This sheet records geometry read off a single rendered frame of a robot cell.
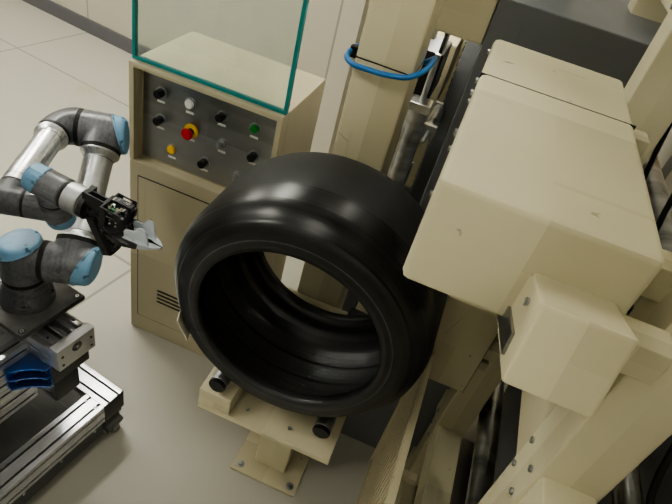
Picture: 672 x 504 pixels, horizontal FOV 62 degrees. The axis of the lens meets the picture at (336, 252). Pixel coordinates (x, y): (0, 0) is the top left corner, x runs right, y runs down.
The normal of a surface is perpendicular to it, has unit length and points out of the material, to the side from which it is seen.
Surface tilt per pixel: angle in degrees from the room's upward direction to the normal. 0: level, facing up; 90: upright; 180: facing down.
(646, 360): 90
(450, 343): 90
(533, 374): 72
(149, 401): 0
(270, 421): 0
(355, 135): 90
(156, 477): 0
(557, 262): 90
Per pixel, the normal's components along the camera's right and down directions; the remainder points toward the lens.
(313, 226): -0.05, -0.19
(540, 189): 0.22, -0.75
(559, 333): -0.24, 0.29
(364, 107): -0.32, 0.55
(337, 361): -0.15, -0.84
